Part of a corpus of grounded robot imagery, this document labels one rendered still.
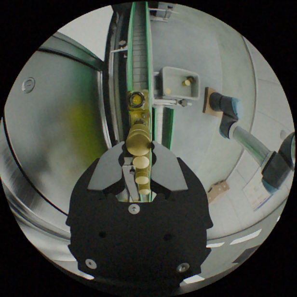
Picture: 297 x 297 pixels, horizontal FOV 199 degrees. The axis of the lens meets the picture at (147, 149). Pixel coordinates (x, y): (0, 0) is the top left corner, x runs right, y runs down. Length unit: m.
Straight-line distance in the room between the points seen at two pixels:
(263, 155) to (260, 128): 3.27
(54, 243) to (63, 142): 0.17
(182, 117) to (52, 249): 0.73
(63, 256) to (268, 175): 0.55
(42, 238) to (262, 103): 4.00
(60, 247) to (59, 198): 0.09
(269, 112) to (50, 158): 3.86
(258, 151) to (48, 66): 0.60
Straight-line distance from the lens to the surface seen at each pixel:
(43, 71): 0.17
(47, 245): 0.18
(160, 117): 0.43
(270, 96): 3.86
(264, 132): 3.66
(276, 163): 0.42
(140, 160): 0.17
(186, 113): 0.62
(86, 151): 0.22
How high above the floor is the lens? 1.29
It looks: 58 degrees down
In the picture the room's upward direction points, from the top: 174 degrees clockwise
